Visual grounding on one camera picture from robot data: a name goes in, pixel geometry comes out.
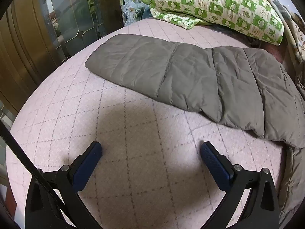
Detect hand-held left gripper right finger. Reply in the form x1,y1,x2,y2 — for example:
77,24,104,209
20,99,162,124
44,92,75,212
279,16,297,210
200,141,280,229

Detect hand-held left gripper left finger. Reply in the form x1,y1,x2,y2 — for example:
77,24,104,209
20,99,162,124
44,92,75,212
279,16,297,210
24,141,103,229

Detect grey padded jacket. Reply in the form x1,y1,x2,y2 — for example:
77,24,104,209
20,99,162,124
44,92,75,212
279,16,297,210
85,34,305,225

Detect wooden door with glass panel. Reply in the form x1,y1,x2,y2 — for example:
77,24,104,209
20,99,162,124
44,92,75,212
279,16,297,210
0,0,124,115

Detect leaf print fleece blanket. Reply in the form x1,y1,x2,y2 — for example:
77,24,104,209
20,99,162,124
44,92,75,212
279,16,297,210
241,0,305,62

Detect green checkered pillow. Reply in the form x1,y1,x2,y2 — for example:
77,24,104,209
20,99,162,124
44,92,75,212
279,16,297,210
140,0,285,46

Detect floral patterned cloth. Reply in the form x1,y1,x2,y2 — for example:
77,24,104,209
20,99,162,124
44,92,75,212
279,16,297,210
116,0,153,27

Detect black cable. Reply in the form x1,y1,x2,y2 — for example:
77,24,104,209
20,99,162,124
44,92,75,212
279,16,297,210
0,120,72,229

